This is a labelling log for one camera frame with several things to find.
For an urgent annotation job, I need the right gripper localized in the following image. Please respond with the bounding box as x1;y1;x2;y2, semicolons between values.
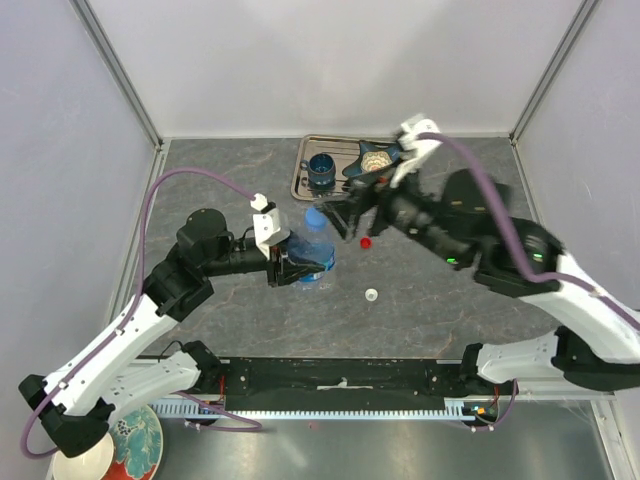
314;153;470;268

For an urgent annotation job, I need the blue bottle cap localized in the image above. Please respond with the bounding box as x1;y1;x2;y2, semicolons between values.
304;207;328;232

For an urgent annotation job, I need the blue tinted plastic bottle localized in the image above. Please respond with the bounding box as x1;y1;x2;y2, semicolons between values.
289;221;336;291

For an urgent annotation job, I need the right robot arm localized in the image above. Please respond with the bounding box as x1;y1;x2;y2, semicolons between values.
317;169;639;394

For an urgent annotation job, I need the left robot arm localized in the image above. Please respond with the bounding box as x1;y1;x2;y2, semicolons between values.
19;209;325;458

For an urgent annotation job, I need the white bottle cap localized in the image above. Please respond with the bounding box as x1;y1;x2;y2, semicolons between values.
365;288;378;302

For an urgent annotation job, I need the blue star-shaped plate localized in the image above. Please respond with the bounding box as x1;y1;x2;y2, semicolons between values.
342;140;402;191

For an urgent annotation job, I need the blue ceramic cup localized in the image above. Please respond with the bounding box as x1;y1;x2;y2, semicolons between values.
299;153;336;189

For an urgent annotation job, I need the patterned small bowl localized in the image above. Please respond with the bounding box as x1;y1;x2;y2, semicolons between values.
360;151;396;173

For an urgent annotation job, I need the metal tray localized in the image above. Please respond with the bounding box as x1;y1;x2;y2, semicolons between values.
290;133;409;204

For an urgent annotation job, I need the red floral plate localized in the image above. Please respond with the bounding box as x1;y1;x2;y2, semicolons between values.
104;405;164;480

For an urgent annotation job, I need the white bowl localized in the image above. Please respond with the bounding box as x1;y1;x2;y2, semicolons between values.
52;433;115;480

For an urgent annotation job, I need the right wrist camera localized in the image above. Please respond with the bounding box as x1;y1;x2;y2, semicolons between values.
390;114;441;189

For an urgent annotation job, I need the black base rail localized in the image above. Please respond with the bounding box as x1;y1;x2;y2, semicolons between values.
220;357;473;413

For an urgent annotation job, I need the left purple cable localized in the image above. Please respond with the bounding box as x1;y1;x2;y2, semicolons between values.
19;168;271;460

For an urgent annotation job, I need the purple cable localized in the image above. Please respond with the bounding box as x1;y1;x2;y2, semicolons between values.
19;168;271;460
417;132;640;331

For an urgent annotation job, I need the white cable duct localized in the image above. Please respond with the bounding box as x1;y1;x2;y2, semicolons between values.
150;396;502;422

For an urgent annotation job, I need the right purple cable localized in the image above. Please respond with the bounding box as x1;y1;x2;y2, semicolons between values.
417;132;640;331

